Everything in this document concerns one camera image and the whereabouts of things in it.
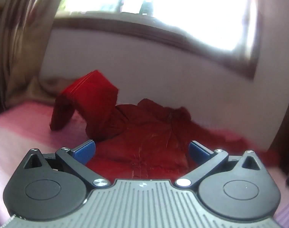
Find red puffer jacket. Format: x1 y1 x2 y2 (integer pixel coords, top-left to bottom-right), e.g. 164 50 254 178
50 70 280 179

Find window with brown frame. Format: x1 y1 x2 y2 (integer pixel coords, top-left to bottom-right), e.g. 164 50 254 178
53 0 260 80

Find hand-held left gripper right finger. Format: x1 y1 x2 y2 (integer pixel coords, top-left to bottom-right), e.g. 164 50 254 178
175 141 263 188

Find pink striped bed blanket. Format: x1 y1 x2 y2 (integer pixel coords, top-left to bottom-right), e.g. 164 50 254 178
0 100 289 228

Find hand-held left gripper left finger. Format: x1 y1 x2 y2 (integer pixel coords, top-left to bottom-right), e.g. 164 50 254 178
23 140 110 188

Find beige curtain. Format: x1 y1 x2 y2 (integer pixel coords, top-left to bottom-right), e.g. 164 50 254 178
0 0 71 111

